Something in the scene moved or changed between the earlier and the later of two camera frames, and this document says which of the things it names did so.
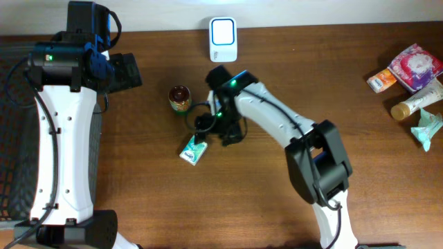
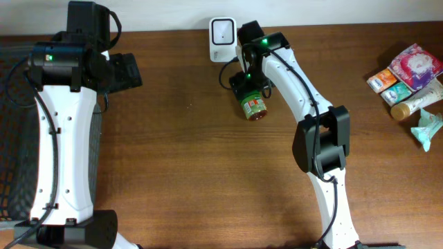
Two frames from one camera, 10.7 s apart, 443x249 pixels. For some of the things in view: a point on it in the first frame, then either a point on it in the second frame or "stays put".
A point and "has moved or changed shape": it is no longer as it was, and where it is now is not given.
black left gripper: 120,81 stays put
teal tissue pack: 192,152 to 395,93
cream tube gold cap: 401,111 stays put
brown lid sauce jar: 180,97 has moved or changed shape
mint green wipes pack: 428,124 stays put
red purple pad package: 415,66 stays put
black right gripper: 217,128 to 240,85
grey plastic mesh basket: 20,135 stays put
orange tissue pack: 381,81 stays put
